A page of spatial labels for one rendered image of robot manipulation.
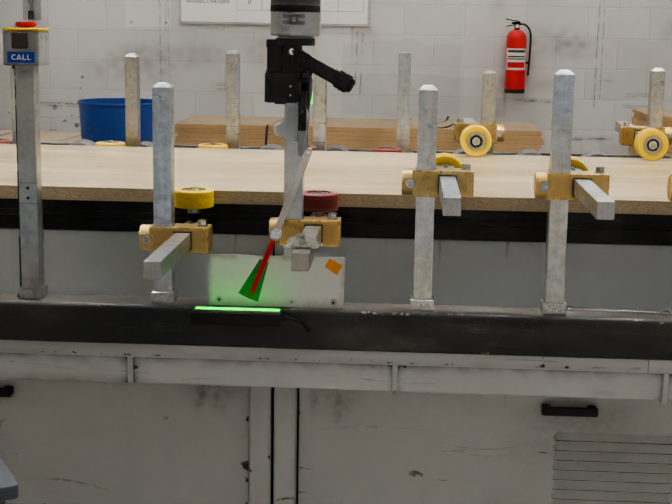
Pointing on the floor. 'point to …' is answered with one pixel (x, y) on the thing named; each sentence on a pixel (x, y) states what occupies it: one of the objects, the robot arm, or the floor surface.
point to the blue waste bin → (111, 119)
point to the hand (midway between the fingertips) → (304, 149)
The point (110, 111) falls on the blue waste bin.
